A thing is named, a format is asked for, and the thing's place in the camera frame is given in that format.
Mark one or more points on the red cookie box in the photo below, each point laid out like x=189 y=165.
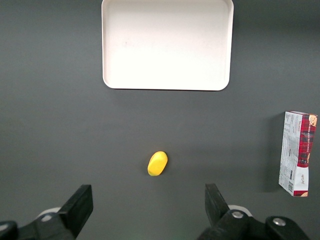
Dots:
x=296 y=155

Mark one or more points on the white rectangular tray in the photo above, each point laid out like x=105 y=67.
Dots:
x=165 y=45

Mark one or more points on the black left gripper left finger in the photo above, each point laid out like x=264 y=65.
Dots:
x=75 y=207

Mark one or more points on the yellow lemon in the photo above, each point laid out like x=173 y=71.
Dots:
x=157 y=163

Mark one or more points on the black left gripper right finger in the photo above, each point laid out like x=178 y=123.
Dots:
x=220 y=207

